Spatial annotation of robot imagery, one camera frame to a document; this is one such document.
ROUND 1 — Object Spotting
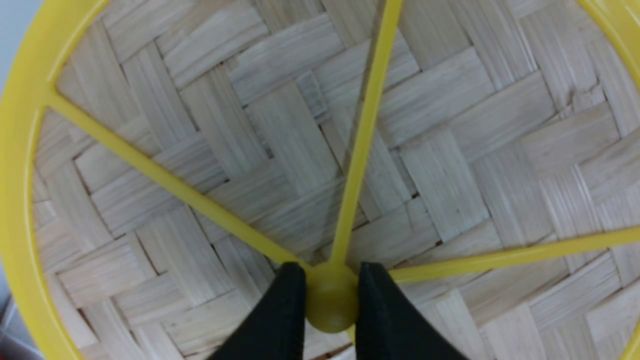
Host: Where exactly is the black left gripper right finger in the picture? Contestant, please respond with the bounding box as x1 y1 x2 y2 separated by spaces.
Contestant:
355 262 467 360

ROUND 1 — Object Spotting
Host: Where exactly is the woven bamboo steamer lid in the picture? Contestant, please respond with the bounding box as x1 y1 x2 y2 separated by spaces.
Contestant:
1 0 639 360

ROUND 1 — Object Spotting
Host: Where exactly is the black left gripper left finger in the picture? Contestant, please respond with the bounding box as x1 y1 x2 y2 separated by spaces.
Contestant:
208 262 306 360

